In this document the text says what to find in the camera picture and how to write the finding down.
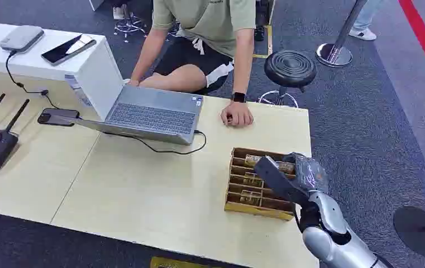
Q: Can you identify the grey flat power bank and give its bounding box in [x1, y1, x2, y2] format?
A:
[0, 25, 45, 54]

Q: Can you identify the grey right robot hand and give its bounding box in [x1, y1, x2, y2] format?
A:
[254, 151, 330, 207]

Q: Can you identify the printed card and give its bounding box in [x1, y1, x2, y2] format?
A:
[242, 172, 264, 188]
[239, 189, 263, 207]
[245, 154, 295, 174]

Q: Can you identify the chrome stanchion post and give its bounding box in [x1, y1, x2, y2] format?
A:
[315, 0, 369, 69]

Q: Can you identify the person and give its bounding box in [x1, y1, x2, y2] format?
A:
[126, 0, 257, 129]

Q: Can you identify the black round stool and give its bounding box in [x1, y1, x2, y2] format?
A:
[258, 49, 318, 109]

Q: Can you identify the black smartphone with white case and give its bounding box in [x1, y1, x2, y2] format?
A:
[41, 33, 98, 67]

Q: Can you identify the black round floor base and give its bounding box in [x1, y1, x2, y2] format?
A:
[393, 205, 425, 259]

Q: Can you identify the standing person's leg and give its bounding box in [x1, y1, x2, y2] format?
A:
[348, 0, 384, 42]

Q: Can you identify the wooden card box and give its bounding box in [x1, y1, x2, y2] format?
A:
[224, 147, 297, 222]

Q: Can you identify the white raised counter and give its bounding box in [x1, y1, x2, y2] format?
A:
[0, 20, 125, 122]

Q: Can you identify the yellow board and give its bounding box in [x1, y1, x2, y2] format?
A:
[149, 256, 222, 268]

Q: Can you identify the black power bank cable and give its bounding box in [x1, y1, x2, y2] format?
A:
[4, 50, 60, 110]

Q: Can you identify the black laptop cable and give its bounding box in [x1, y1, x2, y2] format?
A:
[103, 129, 208, 156]

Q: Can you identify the chrome stool base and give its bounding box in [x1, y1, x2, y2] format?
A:
[113, 3, 149, 44]

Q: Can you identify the person's left hand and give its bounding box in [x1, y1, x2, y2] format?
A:
[220, 101, 255, 129]

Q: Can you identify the grey open laptop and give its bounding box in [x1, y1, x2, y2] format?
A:
[47, 39, 204, 146]

